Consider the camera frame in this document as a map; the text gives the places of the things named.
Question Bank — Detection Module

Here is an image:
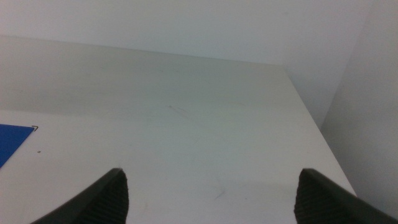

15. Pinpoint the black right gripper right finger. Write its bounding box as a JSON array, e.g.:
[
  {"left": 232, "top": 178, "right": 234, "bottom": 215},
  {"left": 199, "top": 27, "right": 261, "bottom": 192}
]
[{"left": 294, "top": 168, "right": 398, "bottom": 224}]

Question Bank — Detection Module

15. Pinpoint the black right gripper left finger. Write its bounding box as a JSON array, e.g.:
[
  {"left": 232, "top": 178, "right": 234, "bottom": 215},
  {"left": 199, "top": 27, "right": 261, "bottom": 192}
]
[{"left": 30, "top": 167, "right": 130, "bottom": 224}]

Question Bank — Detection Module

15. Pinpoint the blue rectangular mat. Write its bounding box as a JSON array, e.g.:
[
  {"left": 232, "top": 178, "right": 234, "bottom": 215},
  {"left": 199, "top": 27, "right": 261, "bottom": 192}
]
[{"left": 0, "top": 124, "right": 35, "bottom": 169}]

